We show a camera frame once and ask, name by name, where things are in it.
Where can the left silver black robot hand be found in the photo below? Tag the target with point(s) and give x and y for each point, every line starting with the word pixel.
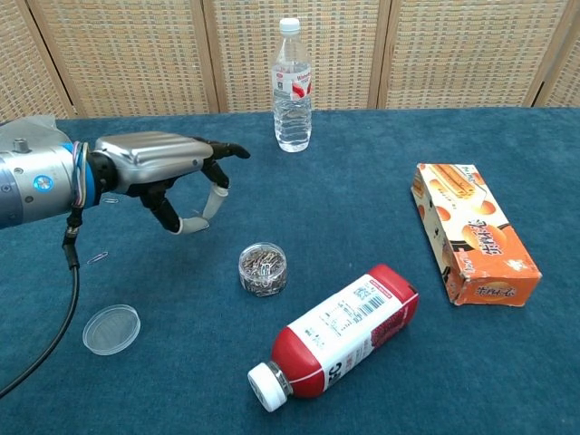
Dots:
pixel 154 156

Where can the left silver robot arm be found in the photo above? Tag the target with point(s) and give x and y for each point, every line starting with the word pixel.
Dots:
pixel 31 181

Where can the clear jar of paperclips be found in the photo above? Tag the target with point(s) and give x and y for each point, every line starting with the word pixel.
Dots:
pixel 262 270

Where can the woven folding screen panel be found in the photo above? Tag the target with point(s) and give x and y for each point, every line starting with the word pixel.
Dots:
pixel 335 45
pixel 566 77
pixel 127 54
pixel 18 68
pixel 462 50

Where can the grey plastic bag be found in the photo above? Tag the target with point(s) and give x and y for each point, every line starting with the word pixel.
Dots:
pixel 41 124

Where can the clear plastic water bottle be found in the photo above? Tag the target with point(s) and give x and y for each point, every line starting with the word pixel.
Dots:
pixel 293 118

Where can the clear round plastic lid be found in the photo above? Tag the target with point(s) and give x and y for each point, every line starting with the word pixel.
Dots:
pixel 111 329

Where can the blue tablecloth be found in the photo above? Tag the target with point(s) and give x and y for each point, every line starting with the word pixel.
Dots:
pixel 181 362

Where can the red white drink bottle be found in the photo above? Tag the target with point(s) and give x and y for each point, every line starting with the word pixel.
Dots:
pixel 344 331

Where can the orange biscuit carton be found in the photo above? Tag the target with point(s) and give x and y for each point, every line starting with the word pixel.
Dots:
pixel 480 235

